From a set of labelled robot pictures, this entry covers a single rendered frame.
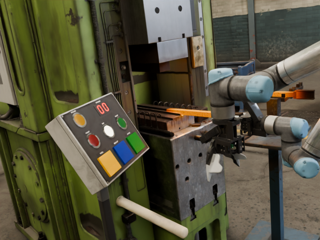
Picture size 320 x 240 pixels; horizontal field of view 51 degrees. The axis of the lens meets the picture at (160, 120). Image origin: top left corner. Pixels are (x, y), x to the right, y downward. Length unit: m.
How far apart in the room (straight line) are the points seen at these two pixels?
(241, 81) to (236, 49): 8.77
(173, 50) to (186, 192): 0.71
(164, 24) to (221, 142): 0.74
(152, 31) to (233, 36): 8.24
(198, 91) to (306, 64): 1.07
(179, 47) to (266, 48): 7.81
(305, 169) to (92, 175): 0.72
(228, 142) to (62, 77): 1.08
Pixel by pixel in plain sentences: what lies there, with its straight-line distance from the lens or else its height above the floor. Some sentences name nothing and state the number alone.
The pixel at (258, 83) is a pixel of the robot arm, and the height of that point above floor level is 1.26.
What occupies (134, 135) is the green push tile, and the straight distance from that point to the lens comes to 1.34.
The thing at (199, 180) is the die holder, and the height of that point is 0.63.
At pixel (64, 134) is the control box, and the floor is 1.14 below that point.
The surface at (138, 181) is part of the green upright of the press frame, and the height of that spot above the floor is 0.67.
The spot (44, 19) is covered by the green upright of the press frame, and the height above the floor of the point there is 1.54.
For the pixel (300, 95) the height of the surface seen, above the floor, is 1.02.
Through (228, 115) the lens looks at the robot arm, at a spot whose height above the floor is 1.15.
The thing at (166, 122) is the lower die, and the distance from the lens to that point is 1.65.
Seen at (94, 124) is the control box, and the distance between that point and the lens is 1.22.
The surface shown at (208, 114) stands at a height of 1.01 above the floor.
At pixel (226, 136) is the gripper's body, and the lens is 1.08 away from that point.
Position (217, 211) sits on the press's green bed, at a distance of 2.02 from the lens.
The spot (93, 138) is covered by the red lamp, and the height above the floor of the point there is 1.10.
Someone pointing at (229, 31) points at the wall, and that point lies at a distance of 9.83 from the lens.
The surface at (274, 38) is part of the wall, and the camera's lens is 9.35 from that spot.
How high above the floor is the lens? 1.44
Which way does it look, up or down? 15 degrees down
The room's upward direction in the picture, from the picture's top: 7 degrees counter-clockwise
